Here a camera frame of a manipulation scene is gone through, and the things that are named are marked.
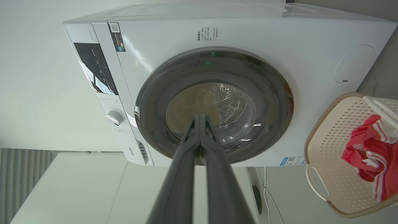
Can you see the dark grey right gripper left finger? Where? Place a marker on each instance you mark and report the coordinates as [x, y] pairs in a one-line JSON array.
[[178, 186]]

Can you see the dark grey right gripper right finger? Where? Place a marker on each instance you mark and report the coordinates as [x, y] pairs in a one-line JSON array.
[[224, 193]]

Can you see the washer door glass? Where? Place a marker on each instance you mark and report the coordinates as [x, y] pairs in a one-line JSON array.
[[155, 102]]

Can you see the white front-load washing machine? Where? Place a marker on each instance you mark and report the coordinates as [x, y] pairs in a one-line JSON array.
[[258, 40]]

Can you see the blue energy label sticker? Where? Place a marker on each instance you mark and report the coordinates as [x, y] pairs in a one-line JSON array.
[[291, 161]]

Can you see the white cabinet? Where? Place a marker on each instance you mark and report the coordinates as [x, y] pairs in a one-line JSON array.
[[93, 193]]

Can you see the steel perforated washer drum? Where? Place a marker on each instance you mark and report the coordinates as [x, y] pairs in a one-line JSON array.
[[224, 99]]

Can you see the silver program dial knob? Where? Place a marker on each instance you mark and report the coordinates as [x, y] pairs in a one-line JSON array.
[[114, 118]]

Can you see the cream perforated laundry basket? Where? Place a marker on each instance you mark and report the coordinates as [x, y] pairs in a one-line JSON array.
[[329, 149]]

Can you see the black glossy control display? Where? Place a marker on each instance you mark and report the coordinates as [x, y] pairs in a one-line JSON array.
[[93, 65]]

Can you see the red white-striped garment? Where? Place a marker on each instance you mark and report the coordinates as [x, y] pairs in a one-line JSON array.
[[373, 149]]

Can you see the grey ribbed radiator panel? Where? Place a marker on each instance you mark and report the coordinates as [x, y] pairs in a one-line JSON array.
[[18, 180]]

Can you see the black QR code sticker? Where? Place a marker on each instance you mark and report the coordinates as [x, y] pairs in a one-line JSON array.
[[117, 37]]

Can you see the round filter access cover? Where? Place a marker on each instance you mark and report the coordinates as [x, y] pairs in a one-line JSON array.
[[354, 63]]

